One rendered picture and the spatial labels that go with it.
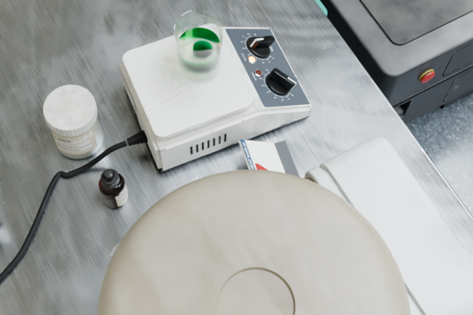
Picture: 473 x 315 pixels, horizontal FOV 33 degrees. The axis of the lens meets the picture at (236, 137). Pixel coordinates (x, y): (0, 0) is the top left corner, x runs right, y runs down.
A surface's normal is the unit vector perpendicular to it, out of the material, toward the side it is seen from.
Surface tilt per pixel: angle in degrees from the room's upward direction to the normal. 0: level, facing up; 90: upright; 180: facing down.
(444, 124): 0
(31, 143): 0
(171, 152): 90
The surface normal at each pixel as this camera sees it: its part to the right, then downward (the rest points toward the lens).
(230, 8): 0.03, -0.44
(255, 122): 0.40, 0.83
